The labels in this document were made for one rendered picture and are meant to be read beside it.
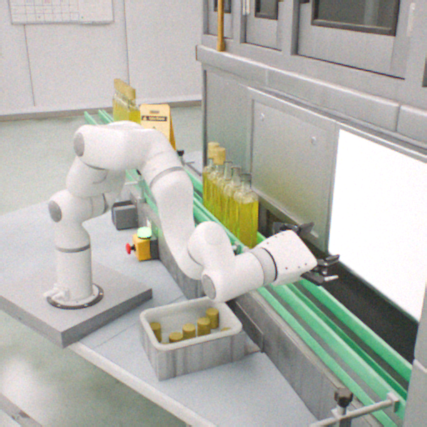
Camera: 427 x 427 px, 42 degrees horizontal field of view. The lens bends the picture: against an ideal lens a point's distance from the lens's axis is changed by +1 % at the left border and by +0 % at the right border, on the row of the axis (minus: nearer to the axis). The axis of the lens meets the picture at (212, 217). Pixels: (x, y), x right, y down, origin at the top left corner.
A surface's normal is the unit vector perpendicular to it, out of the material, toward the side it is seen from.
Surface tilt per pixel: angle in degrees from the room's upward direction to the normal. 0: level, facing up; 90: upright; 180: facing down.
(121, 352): 0
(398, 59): 90
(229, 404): 0
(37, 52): 90
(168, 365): 90
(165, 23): 90
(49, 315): 3
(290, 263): 35
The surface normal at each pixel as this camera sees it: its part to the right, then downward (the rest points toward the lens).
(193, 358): 0.37, 0.37
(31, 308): 0.04, -0.93
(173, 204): 0.50, 0.57
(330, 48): -0.93, 0.15
